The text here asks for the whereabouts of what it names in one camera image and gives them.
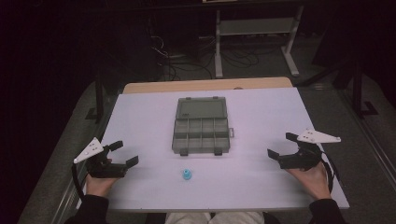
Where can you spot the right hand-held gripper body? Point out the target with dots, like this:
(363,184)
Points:
(300,160)

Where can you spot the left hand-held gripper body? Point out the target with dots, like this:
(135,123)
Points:
(102,170)

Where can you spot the small blue plastic part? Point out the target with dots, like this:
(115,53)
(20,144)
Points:
(186,174)

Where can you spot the grey compartment organizer box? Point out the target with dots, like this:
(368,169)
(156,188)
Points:
(201,130)

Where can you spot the person's left hand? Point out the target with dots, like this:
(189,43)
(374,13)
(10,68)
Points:
(99,186)

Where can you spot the person's right hand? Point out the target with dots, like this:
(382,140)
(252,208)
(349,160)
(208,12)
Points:
(314,182)

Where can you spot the black metal stand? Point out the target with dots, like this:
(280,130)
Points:
(358,90)

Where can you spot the white metal desk frame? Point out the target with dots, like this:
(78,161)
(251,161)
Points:
(255,26)

